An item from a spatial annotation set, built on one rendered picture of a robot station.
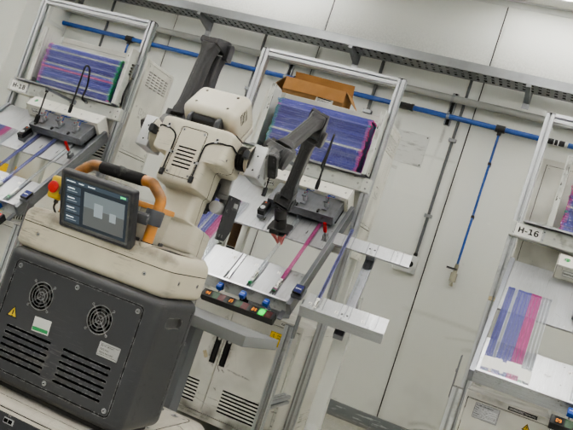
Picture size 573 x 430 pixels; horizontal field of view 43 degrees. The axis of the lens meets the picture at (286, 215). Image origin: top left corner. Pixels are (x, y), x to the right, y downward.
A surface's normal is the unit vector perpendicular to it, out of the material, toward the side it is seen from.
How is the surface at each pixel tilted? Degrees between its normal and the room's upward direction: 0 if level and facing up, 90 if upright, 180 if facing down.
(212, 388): 90
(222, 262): 46
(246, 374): 90
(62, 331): 90
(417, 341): 90
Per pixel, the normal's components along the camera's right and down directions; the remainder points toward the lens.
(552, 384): 0.01, -0.78
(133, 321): -0.32, -0.15
